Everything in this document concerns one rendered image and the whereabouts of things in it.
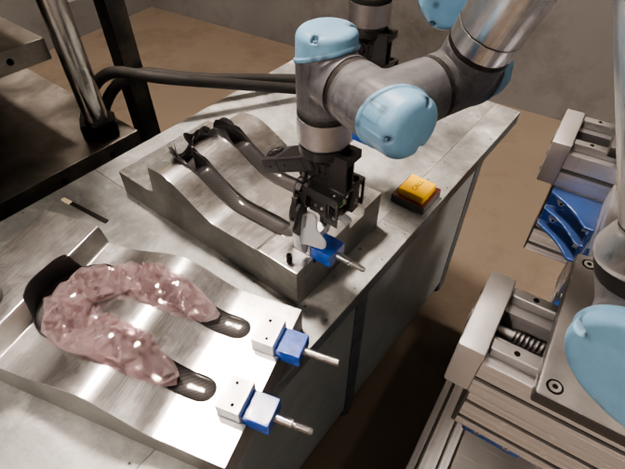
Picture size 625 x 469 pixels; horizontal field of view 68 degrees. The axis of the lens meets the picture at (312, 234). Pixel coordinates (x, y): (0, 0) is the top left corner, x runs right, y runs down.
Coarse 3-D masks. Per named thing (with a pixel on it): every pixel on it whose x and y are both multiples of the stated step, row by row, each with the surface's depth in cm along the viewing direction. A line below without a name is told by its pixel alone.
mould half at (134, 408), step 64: (0, 256) 76; (128, 256) 80; (0, 320) 67; (128, 320) 69; (192, 320) 72; (256, 320) 74; (64, 384) 62; (128, 384) 63; (256, 384) 66; (192, 448) 60
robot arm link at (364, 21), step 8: (352, 8) 78; (360, 8) 77; (368, 8) 77; (376, 8) 77; (384, 8) 77; (352, 16) 79; (360, 16) 78; (368, 16) 77; (376, 16) 77; (384, 16) 78; (360, 24) 79; (368, 24) 78; (376, 24) 78; (384, 24) 79
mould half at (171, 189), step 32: (256, 128) 99; (160, 160) 90; (224, 160) 92; (128, 192) 103; (160, 192) 92; (192, 192) 87; (256, 192) 91; (288, 192) 91; (192, 224) 91; (224, 224) 85; (256, 224) 84; (224, 256) 90; (256, 256) 81; (288, 288) 80
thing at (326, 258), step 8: (320, 224) 79; (320, 232) 78; (328, 240) 78; (336, 240) 78; (296, 248) 80; (312, 248) 77; (328, 248) 77; (336, 248) 77; (312, 256) 78; (320, 256) 77; (328, 256) 76; (336, 256) 77; (344, 256) 77; (328, 264) 77; (352, 264) 76; (360, 264) 75
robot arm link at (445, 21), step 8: (424, 0) 62; (432, 0) 61; (440, 0) 61; (448, 0) 61; (456, 0) 61; (464, 0) 61; (424, 8) 63; (432, 8) 62; (440, 8) 62; (448, 8) 62; (456, 8) 62; (424, 16) 64; (432, 16) 63; (440, 16) 63; (448, 16) 63; (456, 16) 63; (432, 24) 64; (440, 24) 64; (448, 24) 63
